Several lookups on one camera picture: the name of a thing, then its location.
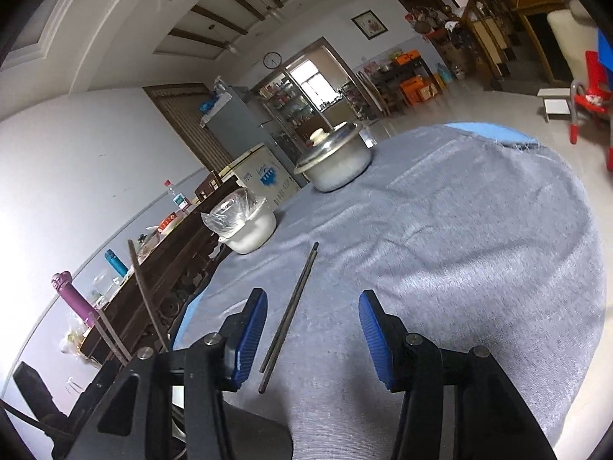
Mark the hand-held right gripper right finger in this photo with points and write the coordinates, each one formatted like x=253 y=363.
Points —
x=376 y=335

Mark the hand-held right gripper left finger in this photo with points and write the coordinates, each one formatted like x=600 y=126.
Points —
x=249 y=340

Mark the dark chopsticks pair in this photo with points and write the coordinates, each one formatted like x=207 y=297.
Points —
x=290 y=318

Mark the white bowl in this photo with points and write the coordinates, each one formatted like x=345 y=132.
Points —
x=249 y=237

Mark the dark wooden sideboard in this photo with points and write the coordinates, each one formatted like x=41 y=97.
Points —
x=163 y=273

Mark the purple bottle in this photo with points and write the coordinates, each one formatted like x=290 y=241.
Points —
x=72 y=297

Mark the grey tablecloth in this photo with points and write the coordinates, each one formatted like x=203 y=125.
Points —
x=455 y=249

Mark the clear plastic bag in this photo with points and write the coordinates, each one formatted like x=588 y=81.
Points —
x=230 y=213

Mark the blue bottle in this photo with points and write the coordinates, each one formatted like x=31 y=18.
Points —
x=115 y=262

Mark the clear bottle with red cap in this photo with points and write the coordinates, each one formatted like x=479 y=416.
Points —
x=177 y=199

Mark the white cardboard box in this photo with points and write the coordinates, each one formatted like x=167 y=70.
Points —
x=268 y=177

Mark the metal pot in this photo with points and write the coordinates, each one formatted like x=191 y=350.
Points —
x=335 y=172

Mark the metal pot lid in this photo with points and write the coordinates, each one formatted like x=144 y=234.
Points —
x=330 y=146

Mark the grey refrigerator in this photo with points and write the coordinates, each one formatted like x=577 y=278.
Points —
x=234 y=124

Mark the brown wooden door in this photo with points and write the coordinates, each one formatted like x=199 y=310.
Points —
x=187 y=124

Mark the blue table cover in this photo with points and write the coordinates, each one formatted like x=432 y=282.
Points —
x=493 y=132

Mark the glass display cabinet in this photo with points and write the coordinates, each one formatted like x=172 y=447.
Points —
x=287 y=100

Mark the orange storage box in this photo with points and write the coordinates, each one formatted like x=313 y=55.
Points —
x=416 y=91
x=407 y=57

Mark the light blue water jug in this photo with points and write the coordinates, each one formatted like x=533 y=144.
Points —
x=443 y=75

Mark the white step stool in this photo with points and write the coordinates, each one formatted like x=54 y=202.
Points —
x=555 y=105

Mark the red child chair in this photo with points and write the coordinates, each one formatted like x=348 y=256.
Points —
x=594 y=98

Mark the beige armchair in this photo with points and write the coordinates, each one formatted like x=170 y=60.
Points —
x=567 y=33

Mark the blue cloth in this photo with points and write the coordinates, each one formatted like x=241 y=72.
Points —
x=604 y=43

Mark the round wall clock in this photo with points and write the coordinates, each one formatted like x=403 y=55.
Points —
x=272 y=60

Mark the framed wall picture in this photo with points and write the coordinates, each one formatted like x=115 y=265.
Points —
x=368 y=25

